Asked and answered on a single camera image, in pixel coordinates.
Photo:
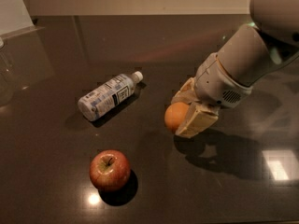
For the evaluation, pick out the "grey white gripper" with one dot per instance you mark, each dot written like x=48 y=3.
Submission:
x=217 y=84

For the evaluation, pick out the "orange fruit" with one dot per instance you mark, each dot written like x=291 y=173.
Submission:
x=174 y=115

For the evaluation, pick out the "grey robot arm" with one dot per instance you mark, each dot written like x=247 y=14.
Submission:
x=269 y=43

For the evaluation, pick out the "red apple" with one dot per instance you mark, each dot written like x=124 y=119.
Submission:
x=110 y=170

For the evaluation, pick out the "plastic water bottle with label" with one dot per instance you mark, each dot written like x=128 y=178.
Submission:
x=101 y=100

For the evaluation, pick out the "clear glass jar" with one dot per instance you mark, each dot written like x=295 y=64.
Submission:
x=6 y=74

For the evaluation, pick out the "white board at left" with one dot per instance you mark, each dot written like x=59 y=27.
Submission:
x=15 y=19

